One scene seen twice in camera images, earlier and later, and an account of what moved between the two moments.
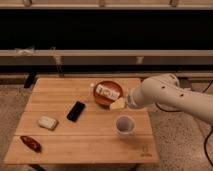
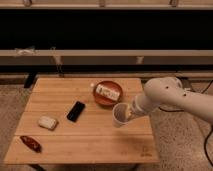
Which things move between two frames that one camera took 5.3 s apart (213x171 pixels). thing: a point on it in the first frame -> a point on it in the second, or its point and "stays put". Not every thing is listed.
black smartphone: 76,111 stays put
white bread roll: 47,122 stays put
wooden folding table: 84,120 stays put
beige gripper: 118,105 -> 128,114
